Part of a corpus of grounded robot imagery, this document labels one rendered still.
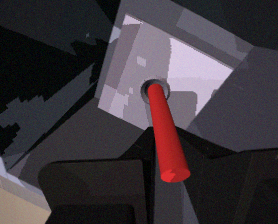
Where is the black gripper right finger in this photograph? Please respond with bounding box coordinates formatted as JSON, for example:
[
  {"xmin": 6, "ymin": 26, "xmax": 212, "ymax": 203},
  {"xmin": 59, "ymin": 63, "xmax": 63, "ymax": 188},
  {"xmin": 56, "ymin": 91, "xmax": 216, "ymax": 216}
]
[{"xmin": 175, "ymin": 126, "xmax": 278, "ymax": 224}]

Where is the dark grey open box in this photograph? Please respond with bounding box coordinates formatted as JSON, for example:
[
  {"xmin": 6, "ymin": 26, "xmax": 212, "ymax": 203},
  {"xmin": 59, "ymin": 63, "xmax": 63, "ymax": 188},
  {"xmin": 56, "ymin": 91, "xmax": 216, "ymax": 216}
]
[{"xmin": 0, "ymin": 0, "xmax": 278, "ymax": 224}]

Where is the red peg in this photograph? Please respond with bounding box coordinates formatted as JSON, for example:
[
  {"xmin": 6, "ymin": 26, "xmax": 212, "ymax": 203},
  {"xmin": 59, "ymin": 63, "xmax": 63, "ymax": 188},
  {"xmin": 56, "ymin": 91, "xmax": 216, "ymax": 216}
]
[{"xmin": 148, "ymin": 84, "xmax": 190, "ymax": 183}]

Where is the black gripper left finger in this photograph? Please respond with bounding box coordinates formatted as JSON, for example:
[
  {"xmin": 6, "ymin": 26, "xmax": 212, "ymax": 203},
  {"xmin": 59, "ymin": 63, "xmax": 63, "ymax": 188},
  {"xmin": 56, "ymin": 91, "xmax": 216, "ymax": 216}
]
[{"xmin": 38, "ymin": 127, "xmax": 156, "ymax": 224}]

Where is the pale grey square plate with hole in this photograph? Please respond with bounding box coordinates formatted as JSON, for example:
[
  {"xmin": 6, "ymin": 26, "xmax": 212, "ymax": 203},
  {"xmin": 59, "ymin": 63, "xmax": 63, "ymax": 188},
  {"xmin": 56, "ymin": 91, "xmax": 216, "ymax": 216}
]
[{"xmin": 98, "ymin": 13, "xmax": 234, "ymax": 130}]

